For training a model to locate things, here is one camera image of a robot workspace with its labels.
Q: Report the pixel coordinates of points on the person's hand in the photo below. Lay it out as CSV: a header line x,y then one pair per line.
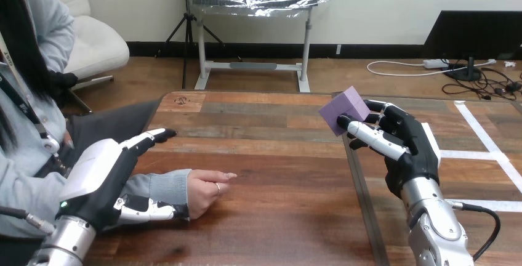
x,y
204,190

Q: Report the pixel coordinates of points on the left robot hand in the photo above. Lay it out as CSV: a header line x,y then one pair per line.
x,y
96,182

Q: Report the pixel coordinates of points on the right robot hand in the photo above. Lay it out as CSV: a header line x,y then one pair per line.
x,y
407,141

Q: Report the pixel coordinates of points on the purple block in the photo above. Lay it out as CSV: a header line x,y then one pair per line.
x,y
345,110

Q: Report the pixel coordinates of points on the person's forearm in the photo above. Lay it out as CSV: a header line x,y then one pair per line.
x,y
161,188

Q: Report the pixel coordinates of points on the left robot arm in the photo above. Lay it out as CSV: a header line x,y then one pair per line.
x,y
61,241

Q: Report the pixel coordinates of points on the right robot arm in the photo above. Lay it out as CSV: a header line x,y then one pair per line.
x,y
434,225

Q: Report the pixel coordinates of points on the person's body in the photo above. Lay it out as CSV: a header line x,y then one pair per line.
x,y
28,113

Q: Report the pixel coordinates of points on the white power strip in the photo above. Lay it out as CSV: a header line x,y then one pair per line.
x,y
436,64

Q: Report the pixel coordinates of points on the dark screen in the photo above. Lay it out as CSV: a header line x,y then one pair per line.
x,y
473,37

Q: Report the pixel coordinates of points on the white desk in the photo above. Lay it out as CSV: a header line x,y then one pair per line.
x,y
253,66

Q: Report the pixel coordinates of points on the white cushioned chair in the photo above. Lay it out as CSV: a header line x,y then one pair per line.
x,y
91,44

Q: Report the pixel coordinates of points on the black tripod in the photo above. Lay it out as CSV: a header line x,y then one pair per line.
x,y
187,31

